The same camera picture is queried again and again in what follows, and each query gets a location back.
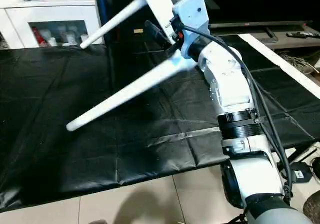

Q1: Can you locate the white plastic table leg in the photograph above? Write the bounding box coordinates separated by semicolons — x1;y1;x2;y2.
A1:
66;54;197;132
79;0;149;50

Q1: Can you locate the red bottle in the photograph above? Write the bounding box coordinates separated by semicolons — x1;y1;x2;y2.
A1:
31;27;43;47

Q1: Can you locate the black work mat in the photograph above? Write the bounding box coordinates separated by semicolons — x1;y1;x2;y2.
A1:
0;33;320;213

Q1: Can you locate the black metal stand tube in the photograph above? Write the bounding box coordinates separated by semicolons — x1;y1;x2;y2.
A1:
287;141;320;165

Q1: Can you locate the black box white label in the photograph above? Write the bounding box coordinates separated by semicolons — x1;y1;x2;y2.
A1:
289;163;314;182

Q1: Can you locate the white edge strip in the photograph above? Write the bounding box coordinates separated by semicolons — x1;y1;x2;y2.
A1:
238;33;320;100

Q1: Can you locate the white glass-door cabinet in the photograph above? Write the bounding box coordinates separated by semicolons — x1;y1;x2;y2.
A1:
0;0;104;50

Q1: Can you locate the black remote control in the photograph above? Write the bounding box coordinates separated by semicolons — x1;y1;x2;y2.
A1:
286;31;320;39

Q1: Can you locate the black metal rail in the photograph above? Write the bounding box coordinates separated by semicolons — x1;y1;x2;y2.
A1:
207;20;313;32

